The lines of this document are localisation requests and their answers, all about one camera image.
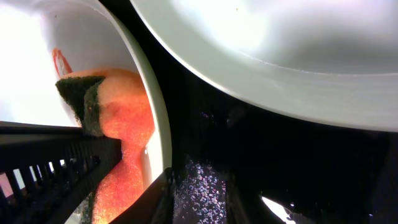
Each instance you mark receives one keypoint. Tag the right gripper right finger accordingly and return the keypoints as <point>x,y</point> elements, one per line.
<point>384,209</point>

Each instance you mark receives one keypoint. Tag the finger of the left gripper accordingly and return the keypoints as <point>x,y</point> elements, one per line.
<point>51,170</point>

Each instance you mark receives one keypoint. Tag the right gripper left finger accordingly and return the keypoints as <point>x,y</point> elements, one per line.
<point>155,205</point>

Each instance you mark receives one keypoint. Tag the green and yellow sponge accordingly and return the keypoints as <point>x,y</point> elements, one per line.
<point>113,102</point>

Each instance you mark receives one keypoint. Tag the light blue plate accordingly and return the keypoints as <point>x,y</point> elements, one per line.
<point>42,41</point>
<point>327,61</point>

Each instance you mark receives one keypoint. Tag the black round tray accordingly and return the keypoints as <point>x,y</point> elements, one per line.
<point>317,173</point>

